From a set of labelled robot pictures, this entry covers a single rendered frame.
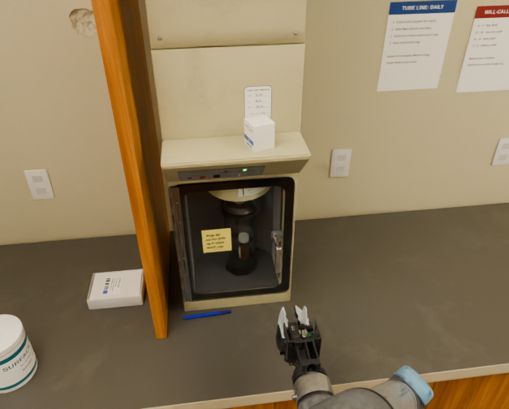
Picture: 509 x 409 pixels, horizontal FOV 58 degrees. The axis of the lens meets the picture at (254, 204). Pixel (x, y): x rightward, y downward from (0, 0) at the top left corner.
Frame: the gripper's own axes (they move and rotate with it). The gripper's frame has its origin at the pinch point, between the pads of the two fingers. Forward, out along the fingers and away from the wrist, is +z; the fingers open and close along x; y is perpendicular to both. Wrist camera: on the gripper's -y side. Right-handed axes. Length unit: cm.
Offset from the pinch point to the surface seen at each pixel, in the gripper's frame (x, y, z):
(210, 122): 15.4, 40.1, 22.7
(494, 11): -75, 51, 66
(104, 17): 33, 65, 14
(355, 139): -36, 10, 66
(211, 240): 17.2, 6.8, 21.5
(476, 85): -76, 28, 66
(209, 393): 20.7, -20.5, -5.2
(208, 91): 15, 47, 23
